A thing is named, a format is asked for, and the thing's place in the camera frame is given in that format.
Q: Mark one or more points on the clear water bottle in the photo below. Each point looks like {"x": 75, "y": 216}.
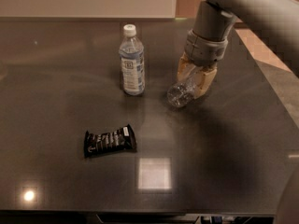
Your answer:
{"x": 185, "y": 89}

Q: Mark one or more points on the upright labelled water bottle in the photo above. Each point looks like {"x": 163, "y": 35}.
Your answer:
{"x": 132, "y": 62}

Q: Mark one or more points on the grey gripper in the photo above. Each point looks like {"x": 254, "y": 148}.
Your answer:
{"x": 204, "y": 51}

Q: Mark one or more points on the black rxbar chocolate wrapper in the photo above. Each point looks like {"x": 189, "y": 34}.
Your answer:
{"x": 105, "y": 143}

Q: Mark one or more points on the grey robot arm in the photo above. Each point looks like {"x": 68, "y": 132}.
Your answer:
{"x": 275, "y": 22}

